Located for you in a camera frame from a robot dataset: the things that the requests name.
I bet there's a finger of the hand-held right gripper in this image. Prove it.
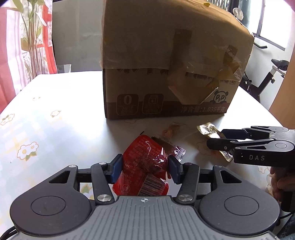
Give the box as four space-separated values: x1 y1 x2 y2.
221 126 289 141
206 138 295 153

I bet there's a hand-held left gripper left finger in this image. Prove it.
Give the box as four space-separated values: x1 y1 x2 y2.
48 154 123 204

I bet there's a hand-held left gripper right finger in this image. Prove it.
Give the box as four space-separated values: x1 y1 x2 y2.
167 155 249 204

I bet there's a red snack packet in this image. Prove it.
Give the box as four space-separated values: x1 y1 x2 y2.
112 135 170 197

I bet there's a gold snack packet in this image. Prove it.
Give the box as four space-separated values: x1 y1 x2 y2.
196 123 234 162

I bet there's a brown cardboard box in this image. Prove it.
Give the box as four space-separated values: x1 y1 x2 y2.
100 0 255 120

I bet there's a person's right hand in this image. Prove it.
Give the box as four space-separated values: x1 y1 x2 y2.
267 166 288 204

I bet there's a small orange candy wrapper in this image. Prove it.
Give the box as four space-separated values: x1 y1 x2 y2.
162 123 188 139

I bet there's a brown wooden board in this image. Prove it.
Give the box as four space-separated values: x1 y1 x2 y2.
268 62 295 130

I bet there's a black exercise bike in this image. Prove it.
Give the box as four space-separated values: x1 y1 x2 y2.
239 35 290 103

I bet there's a red and white floral curtain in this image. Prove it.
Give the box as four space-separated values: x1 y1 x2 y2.
0 0 57 109

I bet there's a window with dark frame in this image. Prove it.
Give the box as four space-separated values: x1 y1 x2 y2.
228 0 295 52

